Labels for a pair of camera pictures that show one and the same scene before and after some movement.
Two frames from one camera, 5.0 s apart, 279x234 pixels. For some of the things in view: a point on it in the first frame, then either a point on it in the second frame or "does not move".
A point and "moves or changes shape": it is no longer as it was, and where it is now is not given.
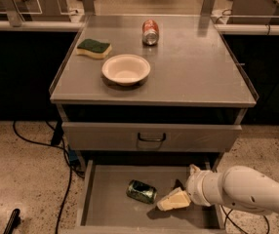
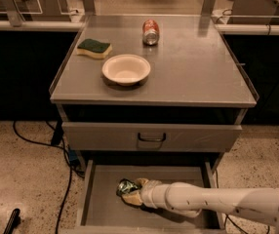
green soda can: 141,192 moves or changes shape
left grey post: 14,15 does not move
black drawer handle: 151,139 does not move
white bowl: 126,69 does not move
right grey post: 209,1 does not move
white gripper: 194,185 → 149,192
